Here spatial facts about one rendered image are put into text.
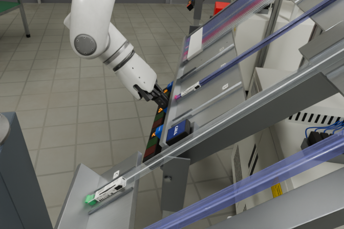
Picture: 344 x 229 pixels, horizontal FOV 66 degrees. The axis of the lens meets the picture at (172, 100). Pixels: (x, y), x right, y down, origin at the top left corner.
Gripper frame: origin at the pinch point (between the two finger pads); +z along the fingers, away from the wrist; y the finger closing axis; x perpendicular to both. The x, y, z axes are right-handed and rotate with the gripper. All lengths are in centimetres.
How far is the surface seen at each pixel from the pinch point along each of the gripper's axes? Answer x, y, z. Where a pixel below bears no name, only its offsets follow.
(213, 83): 15.4, 3.0, 2.5
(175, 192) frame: 1.1, 25.4, 8.6
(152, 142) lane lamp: -4.1, 11.4, 3.4
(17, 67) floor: -150, -128, -47
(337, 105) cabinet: 37, -24, 49
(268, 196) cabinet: 7.3, 7.5, 41.7
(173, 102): 3.5, 3.1, 1.0
